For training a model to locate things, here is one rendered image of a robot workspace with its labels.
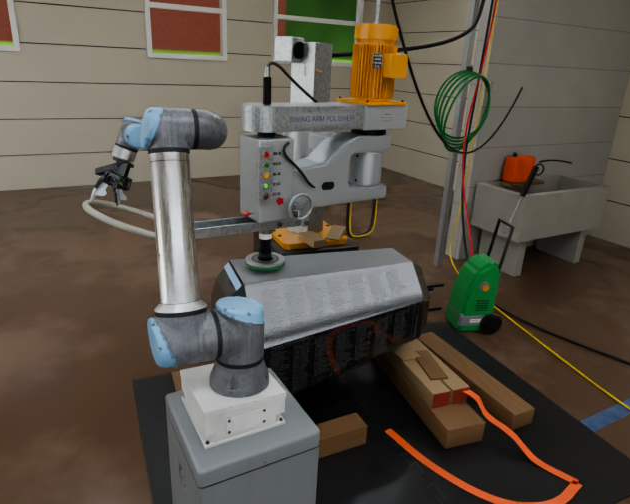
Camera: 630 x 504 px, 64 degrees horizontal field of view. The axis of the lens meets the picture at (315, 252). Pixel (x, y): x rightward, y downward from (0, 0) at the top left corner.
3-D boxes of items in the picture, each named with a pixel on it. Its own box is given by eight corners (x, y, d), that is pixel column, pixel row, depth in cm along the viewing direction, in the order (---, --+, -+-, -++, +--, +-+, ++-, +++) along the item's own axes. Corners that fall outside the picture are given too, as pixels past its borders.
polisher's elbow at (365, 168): (341, 180, 301) (343, 147, 294) (367, 177, 311) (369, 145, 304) (360, 187, 286) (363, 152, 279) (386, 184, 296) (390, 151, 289)
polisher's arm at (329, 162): (363, 206, 318) (370, 127, 301) (388, 216, 300) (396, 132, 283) (260, 221, 279) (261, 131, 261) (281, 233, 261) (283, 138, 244)
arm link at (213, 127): (238, 109, 146) (183, 122, 205) (196, 106, 141) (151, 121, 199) (239, 149, 149) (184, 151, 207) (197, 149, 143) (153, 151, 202)
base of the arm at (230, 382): (280, 385, 160) (281, 357, 157) (227, 404, 149) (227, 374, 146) (249, 361, 174) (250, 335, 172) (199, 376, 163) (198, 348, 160)
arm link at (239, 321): (271, 360, 156) (273, 307, 151) (218, 370, 148) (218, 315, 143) (253, 339, 169) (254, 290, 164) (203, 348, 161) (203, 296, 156)
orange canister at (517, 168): (494, 182, 531) (500, 151, 519) (526, 179, 554) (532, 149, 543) (511, 187, 513) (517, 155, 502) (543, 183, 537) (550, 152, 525)
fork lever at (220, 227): (293, 217, 290) (293, 209, 288) (311, 226, 275) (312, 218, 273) (176, 230, 252) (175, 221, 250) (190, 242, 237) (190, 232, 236)
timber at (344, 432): (316, 459, 260) (317, 441, 256) (306, 444, 270) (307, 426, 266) (365, 443, 273) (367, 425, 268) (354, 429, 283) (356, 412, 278)
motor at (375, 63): (373, 100, 300) (379, 27, 286) (410, 105, 277) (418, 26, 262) (335, 100, 285) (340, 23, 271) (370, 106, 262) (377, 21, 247)
